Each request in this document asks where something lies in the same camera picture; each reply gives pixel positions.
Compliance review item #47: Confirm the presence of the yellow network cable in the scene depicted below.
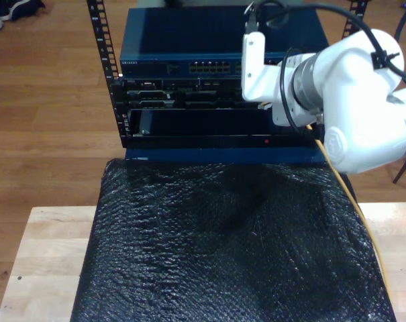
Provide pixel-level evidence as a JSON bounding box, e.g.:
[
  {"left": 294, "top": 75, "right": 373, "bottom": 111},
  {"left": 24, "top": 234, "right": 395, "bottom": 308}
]
[{"left": 258, "top": 102, "right": 394, "bottom": 303}]

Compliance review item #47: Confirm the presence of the blue flat panel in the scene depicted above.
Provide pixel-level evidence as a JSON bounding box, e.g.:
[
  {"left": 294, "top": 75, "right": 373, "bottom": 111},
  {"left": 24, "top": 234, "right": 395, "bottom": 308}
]
[{"left": 124, "top": 147, "right": 331, "bottom": 166}]

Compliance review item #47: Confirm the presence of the black rack tray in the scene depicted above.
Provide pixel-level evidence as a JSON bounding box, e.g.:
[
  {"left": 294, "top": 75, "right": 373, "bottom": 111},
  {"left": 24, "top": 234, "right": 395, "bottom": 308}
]
[{"left": 128, "top": 107, "right": 319, "bottom": 150}]

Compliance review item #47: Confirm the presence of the black rack server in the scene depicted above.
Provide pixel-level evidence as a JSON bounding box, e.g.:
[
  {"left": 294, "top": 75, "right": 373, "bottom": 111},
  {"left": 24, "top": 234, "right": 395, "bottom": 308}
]
[{"left": 121, "top": 77, "right": 274, "bottom": 111}]

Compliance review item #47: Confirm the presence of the dark wooden chair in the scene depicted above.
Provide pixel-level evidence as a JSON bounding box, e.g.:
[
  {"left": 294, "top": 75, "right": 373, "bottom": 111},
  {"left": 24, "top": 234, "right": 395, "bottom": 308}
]
[{"left": 392, "top": 156, "right": 406, "bottom": 184}]

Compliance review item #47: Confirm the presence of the black bubble mat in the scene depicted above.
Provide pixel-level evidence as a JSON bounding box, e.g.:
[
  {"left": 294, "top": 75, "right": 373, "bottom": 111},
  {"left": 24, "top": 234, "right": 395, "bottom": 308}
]
[{"left": 70, "top": 159, "right": 397, "bottom": 322}]

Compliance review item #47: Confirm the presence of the dark sneaker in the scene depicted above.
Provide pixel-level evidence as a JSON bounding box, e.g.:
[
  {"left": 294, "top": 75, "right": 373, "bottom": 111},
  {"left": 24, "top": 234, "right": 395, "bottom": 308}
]
[{"left": 0, "top": 0, "right": 46, "bottom": 21}]

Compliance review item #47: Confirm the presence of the gripper short black cable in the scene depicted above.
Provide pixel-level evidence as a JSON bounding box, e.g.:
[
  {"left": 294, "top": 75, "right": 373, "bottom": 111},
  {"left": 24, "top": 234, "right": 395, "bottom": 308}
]
[{"left": 278, "top": 46, "right": 311, "bottom": 130}]

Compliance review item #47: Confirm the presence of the black perforated rack post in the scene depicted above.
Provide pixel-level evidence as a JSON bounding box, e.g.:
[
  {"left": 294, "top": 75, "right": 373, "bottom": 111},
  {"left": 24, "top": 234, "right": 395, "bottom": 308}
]
[
  {"left": 86, "top": 0, "right": 130, "bottom": 149},
  {"left": 341, "top": 0, "right": 370, "bottom": 38}
]

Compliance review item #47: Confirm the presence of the blue network switch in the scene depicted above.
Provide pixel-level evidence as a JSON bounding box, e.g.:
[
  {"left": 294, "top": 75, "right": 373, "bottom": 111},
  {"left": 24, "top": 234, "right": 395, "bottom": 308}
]
[{"left": 119, "top": 7, "right": 327, "bottom": 81}]

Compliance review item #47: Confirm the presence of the arm long black cable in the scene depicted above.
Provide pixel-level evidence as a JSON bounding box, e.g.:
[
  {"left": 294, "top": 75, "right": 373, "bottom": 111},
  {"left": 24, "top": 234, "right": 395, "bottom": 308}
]
[{"left": 244, "top": 0, "right": 406, "bottom": 81}]

